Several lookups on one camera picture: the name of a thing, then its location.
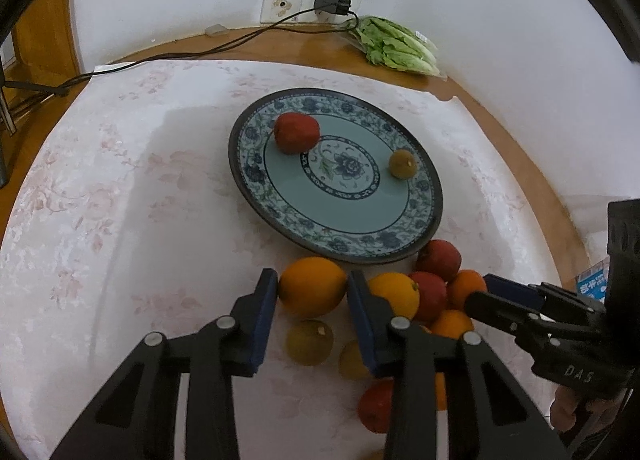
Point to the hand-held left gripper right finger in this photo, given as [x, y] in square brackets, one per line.
[361, 320]

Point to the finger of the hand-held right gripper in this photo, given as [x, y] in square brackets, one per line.
[495, 312]
[510, 290]

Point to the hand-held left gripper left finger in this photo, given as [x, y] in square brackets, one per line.
[265, 320]

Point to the small deep orange tangerine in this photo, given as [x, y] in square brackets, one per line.
[466, 288]

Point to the brown kiwi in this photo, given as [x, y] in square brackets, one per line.
[352, 360]
[310, 342]
[402, 164]

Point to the yellow-orange orange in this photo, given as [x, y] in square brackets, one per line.
[395, 295]

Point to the large oval orange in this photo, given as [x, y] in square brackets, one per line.
[312, 287]

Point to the red round fruit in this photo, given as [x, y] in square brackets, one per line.
[377, 405]
[296, 132]
[439, 260]
[431, 297]

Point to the blue floral ceramic plate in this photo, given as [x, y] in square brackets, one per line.
[345, 210]

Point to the person's right hand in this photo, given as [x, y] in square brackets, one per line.
[565, 410]

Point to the blue and white packet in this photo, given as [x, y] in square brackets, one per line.
[592, 285]

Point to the white floral tablecloth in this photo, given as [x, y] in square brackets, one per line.
[125, 190]

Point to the bagged green lettuce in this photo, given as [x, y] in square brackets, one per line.
[395, 47]

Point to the small white plastic piece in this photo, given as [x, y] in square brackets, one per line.
[216, 30]

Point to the black metal stand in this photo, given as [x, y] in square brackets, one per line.
[2, 164]

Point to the black power adapter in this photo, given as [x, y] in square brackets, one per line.
[331, 3]

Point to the wooden door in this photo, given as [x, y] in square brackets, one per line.
[45, 29]

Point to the white wall outlet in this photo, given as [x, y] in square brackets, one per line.
[280, 2]

